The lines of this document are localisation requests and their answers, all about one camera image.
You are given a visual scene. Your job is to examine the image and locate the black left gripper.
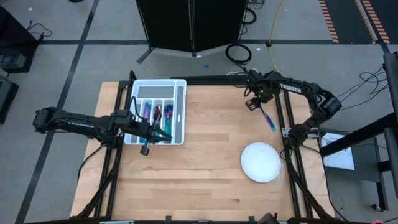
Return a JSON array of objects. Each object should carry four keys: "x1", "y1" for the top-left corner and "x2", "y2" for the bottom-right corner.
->
[{"x1": 136, "y1": 106, "x2": 173, "y2": 156}]

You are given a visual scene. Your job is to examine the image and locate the white plastic cutlery tray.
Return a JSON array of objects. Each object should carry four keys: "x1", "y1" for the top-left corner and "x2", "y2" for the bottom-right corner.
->
[{"x1": 123, "y1": 78, "x2": 187, "y2": 146}]

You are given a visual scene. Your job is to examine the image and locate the white round plate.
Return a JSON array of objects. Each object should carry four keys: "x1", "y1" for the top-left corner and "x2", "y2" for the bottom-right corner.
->
[{"x1": 240, "y1": 142, "x2": 282, "y2": 184}]

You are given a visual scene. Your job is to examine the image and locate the white paper sheet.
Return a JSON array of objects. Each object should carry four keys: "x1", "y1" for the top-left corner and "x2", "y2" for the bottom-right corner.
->
[{"x1": 320, "y1": 133, "x2": 356, "y2": 171}]

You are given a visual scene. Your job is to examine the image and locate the black partition panel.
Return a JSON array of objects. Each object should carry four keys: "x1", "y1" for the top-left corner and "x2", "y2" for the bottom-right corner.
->
[{"x1": 136, "y1": 0, "x2": 249, "y2": 65}]

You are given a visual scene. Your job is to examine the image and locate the black mat orange stripes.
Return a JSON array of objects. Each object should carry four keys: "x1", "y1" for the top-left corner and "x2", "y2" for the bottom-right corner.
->
[{"x1": 318, "y1": 0, "x2": 398, "y2": 45}]

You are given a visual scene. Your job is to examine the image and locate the black equipment stand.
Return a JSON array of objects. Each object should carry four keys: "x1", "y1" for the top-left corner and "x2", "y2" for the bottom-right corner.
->
[{"x1": 318, "y1": 51, "x2": 398, "y2": 212}]

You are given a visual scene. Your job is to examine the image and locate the dark grey case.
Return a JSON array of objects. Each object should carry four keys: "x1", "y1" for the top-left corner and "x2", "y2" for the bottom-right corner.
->
[{"x1": 0, "y1": 74, "x2": 19, "y2": 125}]

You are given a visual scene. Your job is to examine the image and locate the black cabinet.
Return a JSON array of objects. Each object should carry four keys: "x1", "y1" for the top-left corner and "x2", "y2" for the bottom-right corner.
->
[{"x1": 0, "y1": 6, "x2": 40, "y2": 74}]

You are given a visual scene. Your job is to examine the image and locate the white cable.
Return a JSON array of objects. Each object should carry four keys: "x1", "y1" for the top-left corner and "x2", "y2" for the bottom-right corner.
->
[{"x1": 226, "y1": 68, "x2": 259, "y2": 82}]

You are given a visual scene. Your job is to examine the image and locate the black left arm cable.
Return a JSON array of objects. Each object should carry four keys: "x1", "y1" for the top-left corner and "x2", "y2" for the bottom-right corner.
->
[{"x1": 129, "y1": 96, "x2": 147, "y2": 121}]

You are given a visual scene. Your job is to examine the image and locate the coiled black floor cable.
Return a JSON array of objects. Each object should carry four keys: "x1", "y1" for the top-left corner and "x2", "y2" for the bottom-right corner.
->
[{"x1": 224, "y1": 43, "x2": 252, "y2": 65}]

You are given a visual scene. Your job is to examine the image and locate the yellow cable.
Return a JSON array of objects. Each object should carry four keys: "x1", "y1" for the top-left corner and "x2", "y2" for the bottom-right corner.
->
[{"x1": 266, "y1": 0, "x2": 285, "y2": 77}]

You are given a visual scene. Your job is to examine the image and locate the black cable coil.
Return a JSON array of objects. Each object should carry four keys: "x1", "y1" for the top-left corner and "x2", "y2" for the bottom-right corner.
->
[{"x1": 241, "y1": 0, "x2": 265, "y2": 26}]

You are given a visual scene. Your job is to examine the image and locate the tangled black floor cables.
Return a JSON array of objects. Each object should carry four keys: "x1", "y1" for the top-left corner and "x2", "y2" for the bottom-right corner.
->
[{"x1": 335, "y1": 63, "x2": 389, "y2": 118}]

